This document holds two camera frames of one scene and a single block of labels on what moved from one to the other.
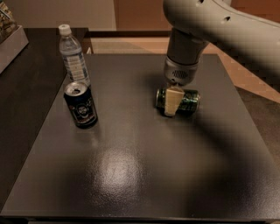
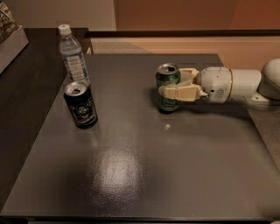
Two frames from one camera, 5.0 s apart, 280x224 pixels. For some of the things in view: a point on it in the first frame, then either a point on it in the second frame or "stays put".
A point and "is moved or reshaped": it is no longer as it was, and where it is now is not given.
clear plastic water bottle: x=72 y=54 stays put
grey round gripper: x=179 y=73 → x=214 y=84
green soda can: x=189 y=102 is moved or reshaped
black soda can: x=79 y=99 stays put
